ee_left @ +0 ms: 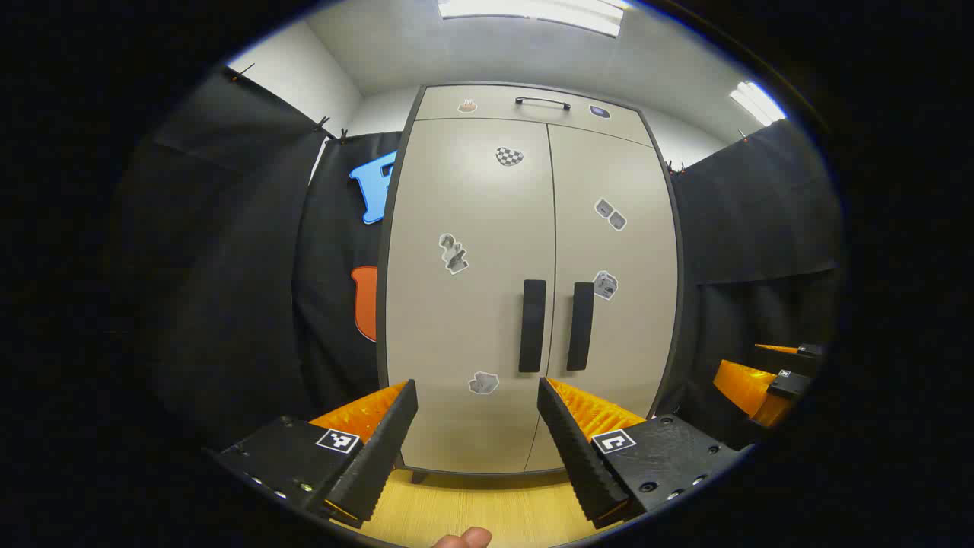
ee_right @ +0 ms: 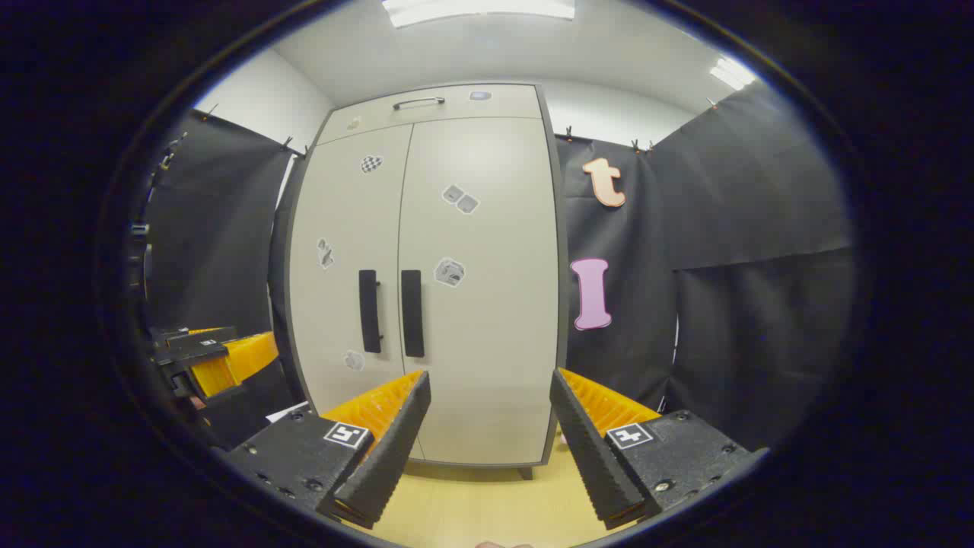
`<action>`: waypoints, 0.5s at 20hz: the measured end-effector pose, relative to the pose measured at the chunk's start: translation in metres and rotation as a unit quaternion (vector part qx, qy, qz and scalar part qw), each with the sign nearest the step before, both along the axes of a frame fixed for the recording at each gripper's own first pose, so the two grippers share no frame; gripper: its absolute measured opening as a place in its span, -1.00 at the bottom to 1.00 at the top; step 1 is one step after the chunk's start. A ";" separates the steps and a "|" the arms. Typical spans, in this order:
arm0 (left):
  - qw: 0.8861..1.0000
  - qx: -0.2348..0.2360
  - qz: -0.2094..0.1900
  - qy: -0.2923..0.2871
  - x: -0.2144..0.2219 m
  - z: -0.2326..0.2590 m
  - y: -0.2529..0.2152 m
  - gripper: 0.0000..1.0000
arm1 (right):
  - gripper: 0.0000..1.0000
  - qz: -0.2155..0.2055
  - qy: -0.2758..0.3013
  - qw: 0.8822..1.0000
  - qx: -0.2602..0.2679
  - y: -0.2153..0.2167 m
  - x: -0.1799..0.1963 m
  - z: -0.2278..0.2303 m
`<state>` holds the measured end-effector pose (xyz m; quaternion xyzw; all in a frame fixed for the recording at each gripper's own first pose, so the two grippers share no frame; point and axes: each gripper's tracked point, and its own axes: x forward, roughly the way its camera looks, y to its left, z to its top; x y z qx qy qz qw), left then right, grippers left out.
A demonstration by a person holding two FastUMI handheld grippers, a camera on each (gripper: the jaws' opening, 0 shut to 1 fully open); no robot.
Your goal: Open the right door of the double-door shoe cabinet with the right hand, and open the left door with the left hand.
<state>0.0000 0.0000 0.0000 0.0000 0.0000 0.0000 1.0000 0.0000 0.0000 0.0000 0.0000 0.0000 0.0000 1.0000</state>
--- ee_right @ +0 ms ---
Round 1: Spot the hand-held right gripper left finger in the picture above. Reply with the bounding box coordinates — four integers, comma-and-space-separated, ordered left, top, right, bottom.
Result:
219, 370, 433, 530

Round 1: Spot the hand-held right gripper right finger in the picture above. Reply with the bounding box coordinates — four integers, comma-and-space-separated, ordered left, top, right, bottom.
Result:
549, 368, 769, 532

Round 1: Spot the beige cabinet door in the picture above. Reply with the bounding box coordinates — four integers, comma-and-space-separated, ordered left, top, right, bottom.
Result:
289, 124, 413, 457
397, 116, 562, 465

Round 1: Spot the black door handle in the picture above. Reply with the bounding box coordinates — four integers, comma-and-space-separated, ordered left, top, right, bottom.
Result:
400, 269, 425, 358
358, 269, 383, 354

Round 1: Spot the beige double-door shoe cabinet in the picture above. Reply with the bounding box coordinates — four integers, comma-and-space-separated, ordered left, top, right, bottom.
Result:
268, 82, 570, 480

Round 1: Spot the beige cabinet drawer front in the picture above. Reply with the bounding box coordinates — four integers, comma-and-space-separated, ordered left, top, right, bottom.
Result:
316, 84, 543, 145

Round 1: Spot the black backdrop cloth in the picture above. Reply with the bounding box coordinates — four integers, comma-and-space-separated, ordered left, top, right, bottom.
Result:
143, 109, 307, 450
555, 82, 855, 451

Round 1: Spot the small ceiling light panel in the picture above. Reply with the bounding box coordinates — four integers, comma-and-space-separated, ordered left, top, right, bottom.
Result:
709, 57, 759, 91

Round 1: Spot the large ceiling light panel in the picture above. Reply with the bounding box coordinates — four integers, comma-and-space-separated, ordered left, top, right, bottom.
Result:
380, 0, 576, 29

